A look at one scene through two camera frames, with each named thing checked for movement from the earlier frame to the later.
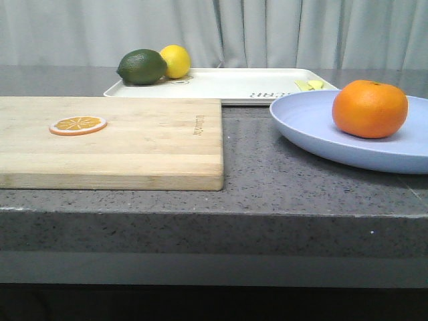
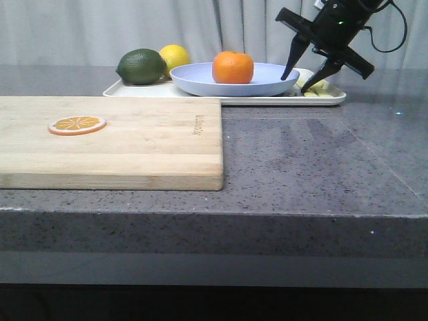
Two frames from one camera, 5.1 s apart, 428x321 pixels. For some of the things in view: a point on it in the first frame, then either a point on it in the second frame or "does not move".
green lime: [142, 67] does not move
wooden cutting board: [148, 144] does not move
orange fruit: [370, 109] to [233, 67]
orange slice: [77, 125] does not move
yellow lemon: [178, 63] does not move
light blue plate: [307, 118] to [198, 79]
